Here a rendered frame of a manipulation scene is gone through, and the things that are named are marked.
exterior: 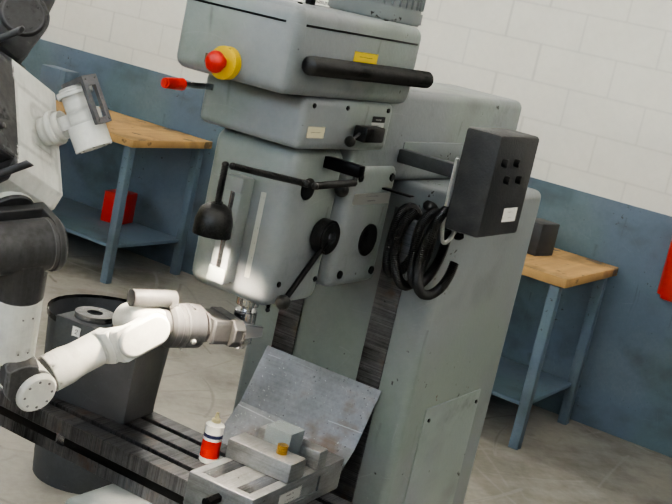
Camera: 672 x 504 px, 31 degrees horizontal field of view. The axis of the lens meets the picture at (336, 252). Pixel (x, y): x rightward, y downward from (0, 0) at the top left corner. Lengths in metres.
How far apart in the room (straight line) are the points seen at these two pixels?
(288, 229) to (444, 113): 0.58
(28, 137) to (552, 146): 4.77
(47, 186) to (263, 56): 0.44
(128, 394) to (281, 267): 0.53
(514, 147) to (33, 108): 0.94
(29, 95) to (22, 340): 0.43
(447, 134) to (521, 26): 4.00
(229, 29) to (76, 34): 6.35
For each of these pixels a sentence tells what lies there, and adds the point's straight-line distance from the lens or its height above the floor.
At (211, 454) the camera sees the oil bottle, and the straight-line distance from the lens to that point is 2.57.
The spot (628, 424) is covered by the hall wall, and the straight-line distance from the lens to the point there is 6.64.
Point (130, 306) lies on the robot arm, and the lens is 2.38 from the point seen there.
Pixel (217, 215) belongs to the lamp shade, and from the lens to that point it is 2.22.
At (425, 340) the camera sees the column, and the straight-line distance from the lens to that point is 2.70.
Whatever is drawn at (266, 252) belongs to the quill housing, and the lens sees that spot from 2.33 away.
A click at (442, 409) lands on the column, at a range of 2.91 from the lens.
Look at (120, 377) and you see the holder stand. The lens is 2.68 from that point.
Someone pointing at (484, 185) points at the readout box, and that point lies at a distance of 2.41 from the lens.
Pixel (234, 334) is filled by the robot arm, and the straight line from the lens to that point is 2.41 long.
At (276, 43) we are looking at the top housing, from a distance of 2.16.
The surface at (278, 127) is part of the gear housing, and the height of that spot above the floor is 1.66.
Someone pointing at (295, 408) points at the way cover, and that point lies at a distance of 2.82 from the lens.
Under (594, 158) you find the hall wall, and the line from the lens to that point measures 6.57.
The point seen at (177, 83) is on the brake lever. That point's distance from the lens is 2.26.
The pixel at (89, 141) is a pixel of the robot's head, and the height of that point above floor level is 1.59.
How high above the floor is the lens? 1.92
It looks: 12 degrees down
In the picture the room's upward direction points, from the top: 12 degrees clockwise
